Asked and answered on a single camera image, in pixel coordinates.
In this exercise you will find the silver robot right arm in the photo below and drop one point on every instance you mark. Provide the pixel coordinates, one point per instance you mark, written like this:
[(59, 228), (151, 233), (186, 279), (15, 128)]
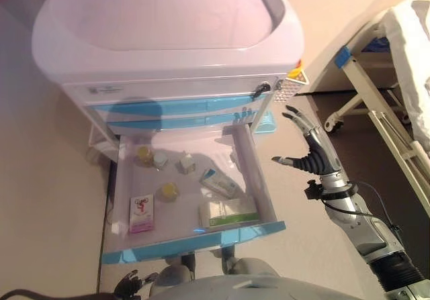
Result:
[(369, 236)]

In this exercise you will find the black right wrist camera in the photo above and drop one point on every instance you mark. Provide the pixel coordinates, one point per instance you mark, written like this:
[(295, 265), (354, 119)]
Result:
[(313, 190)]

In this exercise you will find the blue front cart drawer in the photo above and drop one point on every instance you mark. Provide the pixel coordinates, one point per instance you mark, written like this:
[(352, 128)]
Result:
[(188, 236)]

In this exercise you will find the silver robot right leg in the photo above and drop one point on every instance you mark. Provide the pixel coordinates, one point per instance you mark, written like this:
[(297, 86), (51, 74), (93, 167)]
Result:
[(255, 266)]

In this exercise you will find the grey robot torso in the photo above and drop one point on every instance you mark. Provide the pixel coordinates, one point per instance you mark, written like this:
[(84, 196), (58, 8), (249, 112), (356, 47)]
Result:
[(268, 288)]

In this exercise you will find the white bed side rail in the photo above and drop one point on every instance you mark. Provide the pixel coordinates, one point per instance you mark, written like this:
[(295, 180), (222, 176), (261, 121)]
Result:
[(399, 149)]

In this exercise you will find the light blue plastic bin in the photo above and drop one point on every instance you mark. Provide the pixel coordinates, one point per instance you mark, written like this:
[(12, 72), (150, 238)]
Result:
[(267, 123)]

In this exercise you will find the small white medicine box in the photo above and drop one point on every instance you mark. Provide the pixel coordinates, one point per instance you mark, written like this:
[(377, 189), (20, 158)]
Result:
[(186, 164)]

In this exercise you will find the pink white medicine box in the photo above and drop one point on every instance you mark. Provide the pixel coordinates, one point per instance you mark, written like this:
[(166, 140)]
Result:
[(142, 212)]

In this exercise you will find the green white medicine box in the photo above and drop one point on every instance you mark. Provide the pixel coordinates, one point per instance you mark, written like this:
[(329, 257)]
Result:
[(228, 214)]

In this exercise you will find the blue clip on bed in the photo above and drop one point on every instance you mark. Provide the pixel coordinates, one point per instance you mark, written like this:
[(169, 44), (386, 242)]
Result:
[(343, 57)]

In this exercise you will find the white bed sheet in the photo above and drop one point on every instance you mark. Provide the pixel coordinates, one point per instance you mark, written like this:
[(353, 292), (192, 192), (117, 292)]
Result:
[(410, 45)]

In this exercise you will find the silver robot leg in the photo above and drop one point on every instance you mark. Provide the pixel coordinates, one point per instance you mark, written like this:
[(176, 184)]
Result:
[(174, 274), (255, 266)]

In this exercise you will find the small white cap bottle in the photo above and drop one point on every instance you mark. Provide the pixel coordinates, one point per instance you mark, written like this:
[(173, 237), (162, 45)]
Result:
[(160, 160)]

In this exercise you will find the white bed caster wheel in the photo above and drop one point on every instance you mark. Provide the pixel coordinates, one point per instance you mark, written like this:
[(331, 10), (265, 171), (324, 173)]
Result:
[(333, 125)]

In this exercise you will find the white hospital bed frame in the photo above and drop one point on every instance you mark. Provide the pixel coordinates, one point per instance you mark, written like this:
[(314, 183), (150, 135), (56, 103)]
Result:
[(359, 75)]

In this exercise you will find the white perforated side basket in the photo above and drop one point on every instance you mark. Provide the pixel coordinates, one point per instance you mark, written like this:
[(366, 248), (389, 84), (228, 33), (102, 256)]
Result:
[(285, 92)]

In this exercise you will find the glass bottle yellow capsules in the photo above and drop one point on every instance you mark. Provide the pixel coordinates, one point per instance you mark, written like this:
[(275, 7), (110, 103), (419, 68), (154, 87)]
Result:
[(168, 192)]

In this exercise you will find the white plastic side bin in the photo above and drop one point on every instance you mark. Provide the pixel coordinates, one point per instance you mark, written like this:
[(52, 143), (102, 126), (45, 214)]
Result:
[(100, 145)]

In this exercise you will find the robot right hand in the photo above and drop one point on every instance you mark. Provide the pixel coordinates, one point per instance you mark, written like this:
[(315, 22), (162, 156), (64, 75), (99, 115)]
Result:
[(319, 160)]

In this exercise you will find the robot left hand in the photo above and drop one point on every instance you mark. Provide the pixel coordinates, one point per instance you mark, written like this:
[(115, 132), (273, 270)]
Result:
[(129, 286)]

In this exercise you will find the silver robot left leg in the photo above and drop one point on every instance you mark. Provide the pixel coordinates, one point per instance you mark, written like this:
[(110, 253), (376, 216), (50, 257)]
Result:
[(174, 274)]

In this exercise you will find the glass bottle yellow cap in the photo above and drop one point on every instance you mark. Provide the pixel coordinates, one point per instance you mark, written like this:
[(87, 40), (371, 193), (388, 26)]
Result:
[(144, 155)]

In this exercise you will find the yellow container red lid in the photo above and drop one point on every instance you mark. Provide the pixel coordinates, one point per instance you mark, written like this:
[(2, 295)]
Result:
[(295, 73)]

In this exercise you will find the white blue medicine box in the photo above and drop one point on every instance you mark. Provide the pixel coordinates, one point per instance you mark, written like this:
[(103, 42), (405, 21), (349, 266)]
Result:
[(218, 184)]

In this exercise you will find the white blue medical cart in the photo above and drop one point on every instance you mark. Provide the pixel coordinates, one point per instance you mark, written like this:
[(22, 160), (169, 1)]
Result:
[(161, 28)]

